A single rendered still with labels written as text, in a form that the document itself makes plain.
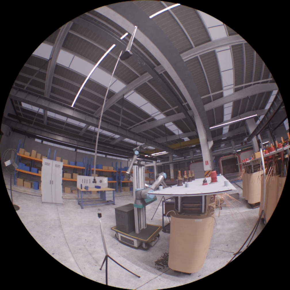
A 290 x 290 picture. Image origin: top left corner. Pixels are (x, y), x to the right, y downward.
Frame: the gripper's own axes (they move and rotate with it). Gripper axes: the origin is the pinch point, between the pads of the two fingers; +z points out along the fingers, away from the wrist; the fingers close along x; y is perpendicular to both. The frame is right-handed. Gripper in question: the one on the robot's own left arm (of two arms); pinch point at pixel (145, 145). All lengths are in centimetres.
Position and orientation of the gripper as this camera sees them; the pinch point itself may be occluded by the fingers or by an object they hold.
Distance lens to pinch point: 232.3
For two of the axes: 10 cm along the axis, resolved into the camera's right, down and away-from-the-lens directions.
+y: 0.3, -7.5, 6.6
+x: 5.9, 5.5, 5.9
